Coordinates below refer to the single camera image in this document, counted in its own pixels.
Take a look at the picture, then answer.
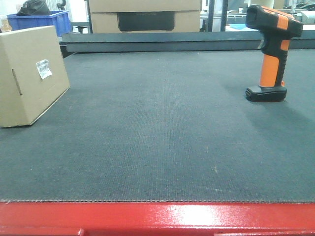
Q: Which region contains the large cardboard box background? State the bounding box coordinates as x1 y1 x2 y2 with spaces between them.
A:
88 0 201 33

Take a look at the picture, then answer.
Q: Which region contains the dark grey table mat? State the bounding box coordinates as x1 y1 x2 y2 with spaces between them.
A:
0 50 315 203

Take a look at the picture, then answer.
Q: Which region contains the red steel table frame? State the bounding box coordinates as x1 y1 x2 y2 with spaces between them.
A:
0 202 315 236

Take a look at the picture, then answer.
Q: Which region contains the blue plastic bin background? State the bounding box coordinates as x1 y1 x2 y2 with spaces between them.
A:
7 11 72 37

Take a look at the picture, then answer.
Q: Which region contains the grey conveyor rail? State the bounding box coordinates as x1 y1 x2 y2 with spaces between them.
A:
59 30 315 53

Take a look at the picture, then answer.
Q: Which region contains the orange black barcode scanner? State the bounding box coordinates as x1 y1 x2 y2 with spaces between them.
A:
245 4 303 102

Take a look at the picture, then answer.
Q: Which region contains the small cardboard package box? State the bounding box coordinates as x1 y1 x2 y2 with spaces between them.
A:
0 26 70 127

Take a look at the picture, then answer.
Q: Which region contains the black bag in bin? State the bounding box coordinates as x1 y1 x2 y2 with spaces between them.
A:
17 0 51 16

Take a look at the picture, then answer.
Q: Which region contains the light blue tray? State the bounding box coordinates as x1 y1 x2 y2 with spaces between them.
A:
225 24 255 32

